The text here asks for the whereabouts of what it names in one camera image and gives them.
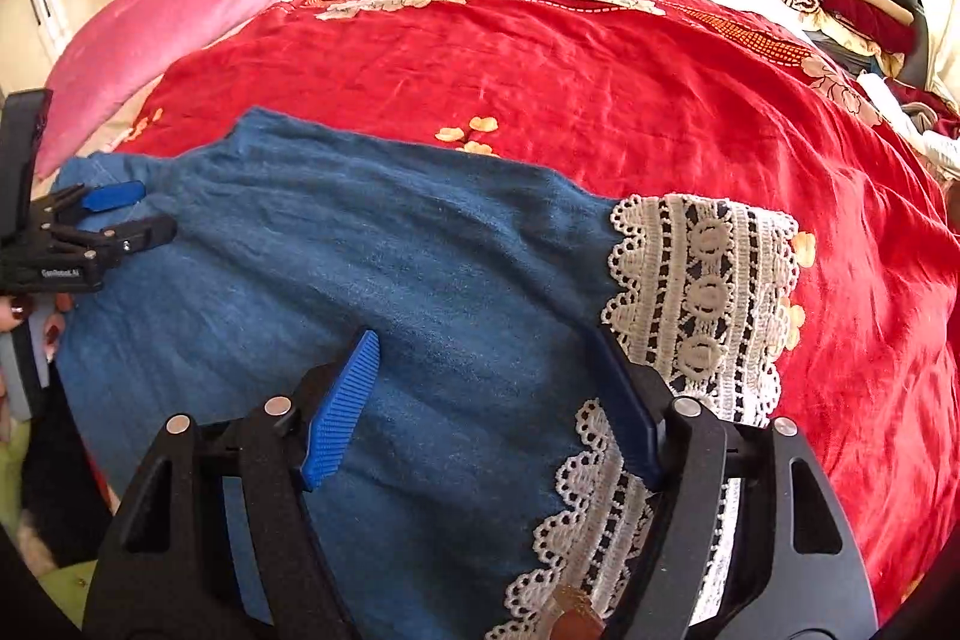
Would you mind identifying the blue denim lace-trimmed pants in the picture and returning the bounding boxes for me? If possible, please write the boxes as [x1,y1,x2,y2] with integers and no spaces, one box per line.
[52,105,802,640]

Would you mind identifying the left hand red nails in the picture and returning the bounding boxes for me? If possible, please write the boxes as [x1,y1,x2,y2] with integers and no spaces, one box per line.
[0,294,73,359]

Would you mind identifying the pink folded quilt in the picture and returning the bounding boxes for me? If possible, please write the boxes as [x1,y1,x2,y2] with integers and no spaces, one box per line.
[34,0,278,179]

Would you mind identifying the red embroidered bedspread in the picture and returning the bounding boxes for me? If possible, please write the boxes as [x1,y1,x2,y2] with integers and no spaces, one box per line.
[124,0,958,617]

